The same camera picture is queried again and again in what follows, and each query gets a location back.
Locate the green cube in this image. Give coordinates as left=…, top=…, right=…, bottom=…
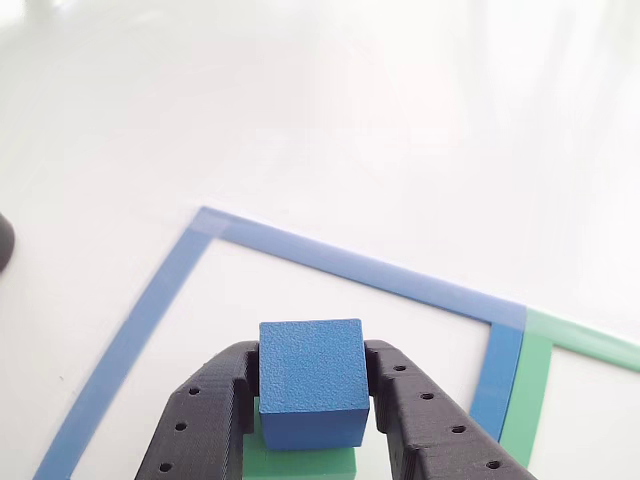
left=242, top=397, right=359, bottom=480

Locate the small blue cube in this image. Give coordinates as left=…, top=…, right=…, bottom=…
left=257, top=318, right=371, bottom=451

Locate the green square frame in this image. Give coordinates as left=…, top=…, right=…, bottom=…
left=499, top=307, right=640, bottom=469

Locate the blue square frame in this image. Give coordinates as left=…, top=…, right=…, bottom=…
left=32, top=205, right=529, bottom=480

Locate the black camera tripod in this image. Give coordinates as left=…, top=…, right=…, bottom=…
left=0, top=212, right=16, bottom=274

